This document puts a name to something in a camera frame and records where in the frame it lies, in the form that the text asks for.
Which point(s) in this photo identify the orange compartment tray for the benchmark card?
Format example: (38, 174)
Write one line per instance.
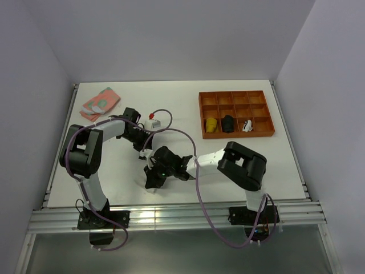
(241, 105)

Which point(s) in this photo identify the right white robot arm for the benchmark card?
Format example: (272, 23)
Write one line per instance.
(241, 165)

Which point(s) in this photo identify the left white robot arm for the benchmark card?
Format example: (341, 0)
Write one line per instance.
(81, 154)

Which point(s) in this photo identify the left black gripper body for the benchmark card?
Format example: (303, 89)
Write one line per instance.
(140, 139)

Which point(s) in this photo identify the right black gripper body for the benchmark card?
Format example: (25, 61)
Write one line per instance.
(170, 169)

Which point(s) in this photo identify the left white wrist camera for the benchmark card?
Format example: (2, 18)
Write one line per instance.
(152, 124)

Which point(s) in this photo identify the white black striped sock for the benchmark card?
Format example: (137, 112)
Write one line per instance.
(248, 126)

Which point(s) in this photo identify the pink green patterned socks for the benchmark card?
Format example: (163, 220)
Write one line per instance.
(99, 105)

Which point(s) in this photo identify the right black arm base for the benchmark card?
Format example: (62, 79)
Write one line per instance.
(242, 216)

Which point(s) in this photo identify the yellow rolled sock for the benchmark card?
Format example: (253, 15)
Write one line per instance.
(211, 125)

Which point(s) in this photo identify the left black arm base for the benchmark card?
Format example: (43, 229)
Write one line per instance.
(102, 225)

